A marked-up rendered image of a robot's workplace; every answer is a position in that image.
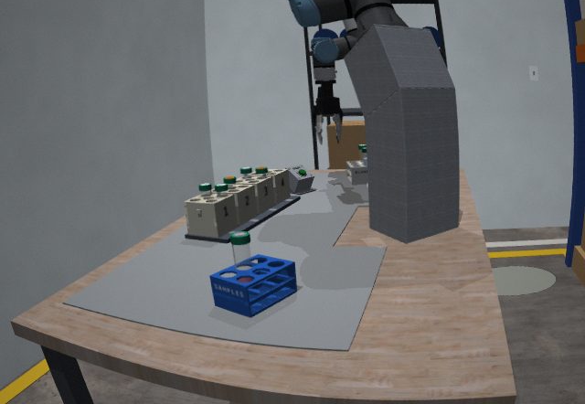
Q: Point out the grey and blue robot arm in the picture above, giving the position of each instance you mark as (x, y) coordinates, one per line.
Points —
(312, 13)

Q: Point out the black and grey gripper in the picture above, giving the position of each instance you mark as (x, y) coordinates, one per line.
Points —
(329, 105)

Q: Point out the grey bench mat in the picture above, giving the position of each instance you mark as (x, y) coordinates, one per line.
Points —
(168, 285)

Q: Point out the blue tube rack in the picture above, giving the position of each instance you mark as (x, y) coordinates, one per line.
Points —
(232, 295)

